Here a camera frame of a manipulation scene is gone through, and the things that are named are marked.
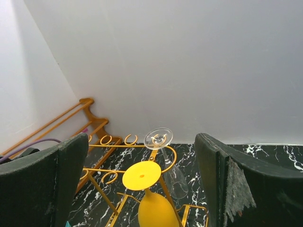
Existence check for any yellow plastic wine glass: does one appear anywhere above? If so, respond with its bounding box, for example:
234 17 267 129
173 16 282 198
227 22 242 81
122 161 179 227

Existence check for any gold wire wine glass rack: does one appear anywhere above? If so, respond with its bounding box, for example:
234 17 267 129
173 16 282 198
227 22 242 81
80 134 209 227

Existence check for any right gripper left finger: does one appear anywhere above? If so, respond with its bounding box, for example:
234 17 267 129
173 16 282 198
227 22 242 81
0 133 89 227

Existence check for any orange wooden shelf rack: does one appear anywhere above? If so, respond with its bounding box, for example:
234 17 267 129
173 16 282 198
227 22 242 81
0 97 124 194

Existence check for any clear wine glass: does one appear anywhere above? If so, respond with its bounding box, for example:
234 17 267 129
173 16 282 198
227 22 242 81
143 128 188 199

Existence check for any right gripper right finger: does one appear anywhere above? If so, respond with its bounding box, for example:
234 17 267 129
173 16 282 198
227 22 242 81
194 133 303 227

